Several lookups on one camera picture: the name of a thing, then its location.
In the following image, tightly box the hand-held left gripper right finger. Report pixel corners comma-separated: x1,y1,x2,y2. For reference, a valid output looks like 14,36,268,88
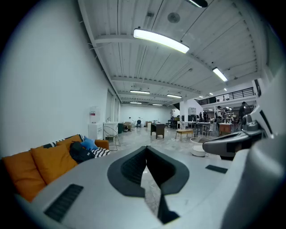
146,145,190,195

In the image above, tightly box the white round low table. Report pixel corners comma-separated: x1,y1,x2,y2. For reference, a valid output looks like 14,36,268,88
190,136,210,157

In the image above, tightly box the dark wooden desk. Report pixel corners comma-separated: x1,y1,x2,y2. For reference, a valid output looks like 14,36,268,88
150,122,165,140

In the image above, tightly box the gold wire chair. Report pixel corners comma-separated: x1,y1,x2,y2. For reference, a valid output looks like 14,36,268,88
103,125,122,151

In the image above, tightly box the light wooden coffee table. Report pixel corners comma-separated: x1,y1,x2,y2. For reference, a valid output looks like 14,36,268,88
175,129,194,141

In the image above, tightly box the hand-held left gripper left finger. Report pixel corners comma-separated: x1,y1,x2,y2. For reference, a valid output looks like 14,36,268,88
107,145,147,199

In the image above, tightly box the wooden cabinet white top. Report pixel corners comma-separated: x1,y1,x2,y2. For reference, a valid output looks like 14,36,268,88
219,123,235,136

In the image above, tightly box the white high table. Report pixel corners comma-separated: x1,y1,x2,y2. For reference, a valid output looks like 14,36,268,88
197,122,211,137

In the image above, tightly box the mustard orange fabric cushion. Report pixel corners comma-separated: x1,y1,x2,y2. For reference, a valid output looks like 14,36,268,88
56,135,82,146
1,151,47,202
30,143,79,185

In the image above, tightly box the black elongated overhead device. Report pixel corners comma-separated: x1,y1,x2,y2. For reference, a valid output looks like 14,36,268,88
185,0,208,8

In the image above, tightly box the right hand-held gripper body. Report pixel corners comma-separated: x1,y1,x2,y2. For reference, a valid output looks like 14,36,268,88
202,105,275,161

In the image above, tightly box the white staircase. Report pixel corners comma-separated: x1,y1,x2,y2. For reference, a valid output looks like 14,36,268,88
180,98,204,117

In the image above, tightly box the black mezzanine railing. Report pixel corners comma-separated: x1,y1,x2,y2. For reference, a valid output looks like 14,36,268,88
194,87,255,106

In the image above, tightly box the black and white striped blanket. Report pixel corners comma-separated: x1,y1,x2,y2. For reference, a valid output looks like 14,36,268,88
43,134,110,159

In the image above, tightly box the round ceiling vent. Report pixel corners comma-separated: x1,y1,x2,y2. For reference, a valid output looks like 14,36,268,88
167,12,181,24

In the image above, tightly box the orange sofa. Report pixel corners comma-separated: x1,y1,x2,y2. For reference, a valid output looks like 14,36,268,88
1,134,110,203

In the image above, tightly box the blue star pillow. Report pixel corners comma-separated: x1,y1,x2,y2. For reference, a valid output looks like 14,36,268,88
80,136,98,150

